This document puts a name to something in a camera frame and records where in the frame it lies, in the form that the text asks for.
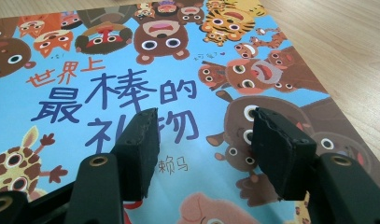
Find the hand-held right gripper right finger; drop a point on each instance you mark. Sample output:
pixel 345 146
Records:
pixel 284 155

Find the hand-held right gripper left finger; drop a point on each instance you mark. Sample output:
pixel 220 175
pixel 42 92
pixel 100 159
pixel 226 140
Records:
pixel 137 158

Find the blue animal picture book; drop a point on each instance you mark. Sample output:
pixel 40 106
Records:
pixel 184 93

